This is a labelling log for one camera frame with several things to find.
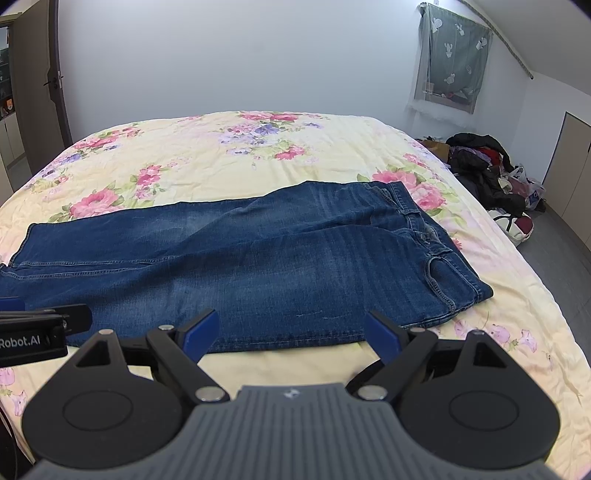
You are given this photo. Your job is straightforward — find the blue denim jeans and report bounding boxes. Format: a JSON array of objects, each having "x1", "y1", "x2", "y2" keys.
[{"x1": 1, "y1": 181, "x2": 493, "y2": 352}]

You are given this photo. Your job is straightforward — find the white red bag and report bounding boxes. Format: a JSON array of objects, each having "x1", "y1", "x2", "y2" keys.
[{"x1": 488, "y1": 210, "x2": 534, "y2": 246}]

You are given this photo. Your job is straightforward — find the floral yellow bed quilt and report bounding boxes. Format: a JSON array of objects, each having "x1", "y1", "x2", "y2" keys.
[{"x1": 1, "y1": 111, "x2": 590, "y2": 479}]

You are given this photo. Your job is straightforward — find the pile of dark clothes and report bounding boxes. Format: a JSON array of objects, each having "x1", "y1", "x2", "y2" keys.
[{"x1": 446, "y1": 133, "x2": 546, "y2": 217}]

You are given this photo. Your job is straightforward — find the beige cabinet door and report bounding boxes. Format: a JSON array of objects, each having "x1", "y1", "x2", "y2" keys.
[{"x1": 543, "y1": 112, "x2": 591, "y2": 247}]

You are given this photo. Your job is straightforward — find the grey patterned window curtain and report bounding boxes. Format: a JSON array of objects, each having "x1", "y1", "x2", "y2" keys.
[{"x1": 414, "y1": 3, "x2": 492, "y2": 114}]

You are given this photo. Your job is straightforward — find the dark brown door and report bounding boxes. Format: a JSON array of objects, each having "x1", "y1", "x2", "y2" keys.
[{"x1": 9, "y1": 0, "x2": 73, "y2": 174}]

